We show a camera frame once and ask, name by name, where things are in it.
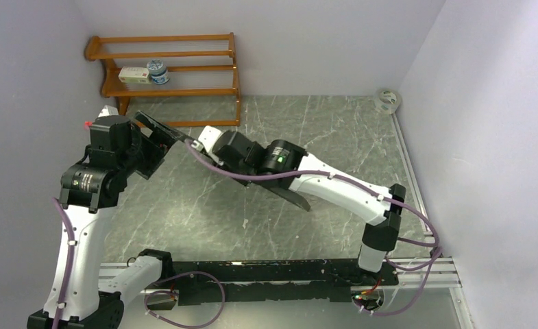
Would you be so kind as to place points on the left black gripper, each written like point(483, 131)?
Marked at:
point(157, 147)

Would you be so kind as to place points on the wooden picture frame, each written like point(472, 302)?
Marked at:
point(270, 162)

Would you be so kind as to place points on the white red box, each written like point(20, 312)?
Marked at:
point(134, 75)

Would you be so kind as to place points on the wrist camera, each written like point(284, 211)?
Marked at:
point(207, 139)
point(105, 111)

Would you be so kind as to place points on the wooden shelf rack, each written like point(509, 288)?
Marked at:
point(223, 60)

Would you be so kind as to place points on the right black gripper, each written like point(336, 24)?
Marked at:
point(224, 163)

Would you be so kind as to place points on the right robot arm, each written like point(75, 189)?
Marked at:
point(372, 203)

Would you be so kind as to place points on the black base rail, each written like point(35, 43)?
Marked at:
point(198, 282)

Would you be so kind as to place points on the blue white jar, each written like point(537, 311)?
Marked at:
point(158, 71)

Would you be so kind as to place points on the clear tape roll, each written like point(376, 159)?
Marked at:
point(387, 101)

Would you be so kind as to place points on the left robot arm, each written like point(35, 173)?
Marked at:
point(89, 194)

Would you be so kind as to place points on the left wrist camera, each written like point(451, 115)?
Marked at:
point(105, 111)

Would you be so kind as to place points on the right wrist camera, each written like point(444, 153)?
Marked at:
point(207, 139)

